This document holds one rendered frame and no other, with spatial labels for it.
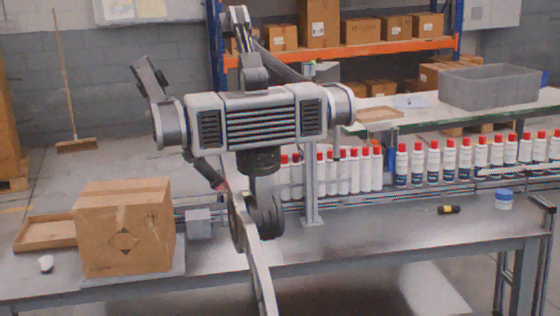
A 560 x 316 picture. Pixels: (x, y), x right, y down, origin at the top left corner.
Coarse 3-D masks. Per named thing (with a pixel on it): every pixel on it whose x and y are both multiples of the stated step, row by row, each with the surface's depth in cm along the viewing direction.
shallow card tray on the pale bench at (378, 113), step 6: (366, 108) 405; (372, 108) 406; (378, 108) 408; (384, 108) 410; (390, 108) 405; (360, 114) 400; (366, 114) 400; (372, 114) 399; (378, 114) 399; (384, 114) 398; (390, 114) 398; (396, 114) 387; (402, 114) 389; (360, 120) 380; (366, 120) 380; (372, 120) 382; (378, 120) 383
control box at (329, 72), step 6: (318, 66) 221; (324, 66) 221; (330, 66) 221; (336, 66) 225; (318, 72) 216; (324, 72) 215; (330, 72) 220; (336, 72) 226; (324, 78) 216; (330, 78) 221; (336, 78) 227
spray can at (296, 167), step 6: (294, 156) 242; (294, 162) 243; (294, 168) 243; (300, 168) 244; (294, 174) 244; (300, 174) 245; (294, 180) 245; (300, 180) 245; (300, 186) 246; (294, 192) 247; (300, 192) 247; (294, 198) 248; (300, 198) 248
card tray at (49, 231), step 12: (36, 216) 247; (48, 216) 248; (60, 216) 249; (72, 216) 249; (24, 228) 239; (36, 228) 243; (48, 228) 242; (60, 228) 242; (72, 228) 241; (24, 240) 233; (36, 240) 233; (48, 240) 224; (60, 240) 225; (72, 240) 226
